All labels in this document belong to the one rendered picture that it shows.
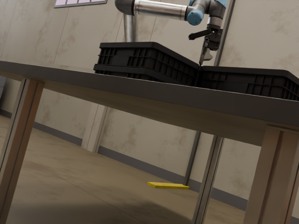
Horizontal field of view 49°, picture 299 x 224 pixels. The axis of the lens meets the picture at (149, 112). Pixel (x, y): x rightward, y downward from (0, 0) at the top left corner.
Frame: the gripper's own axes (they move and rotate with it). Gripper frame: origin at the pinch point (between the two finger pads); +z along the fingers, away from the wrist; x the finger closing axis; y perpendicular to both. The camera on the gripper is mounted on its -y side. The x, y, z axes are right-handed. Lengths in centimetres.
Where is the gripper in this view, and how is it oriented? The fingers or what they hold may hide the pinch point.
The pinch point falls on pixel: (200, 62)
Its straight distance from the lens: 178.8
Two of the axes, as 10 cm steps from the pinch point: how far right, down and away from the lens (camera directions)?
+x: 0.5, -0.5, 10.0
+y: 9.7, 2.5, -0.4
